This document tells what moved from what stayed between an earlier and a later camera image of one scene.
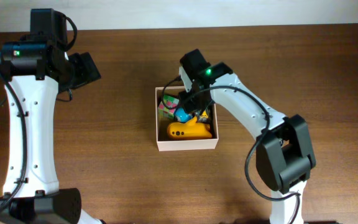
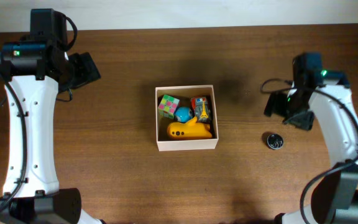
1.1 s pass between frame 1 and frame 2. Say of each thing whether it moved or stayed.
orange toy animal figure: stayed
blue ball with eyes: stayed
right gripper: moved
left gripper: stayed
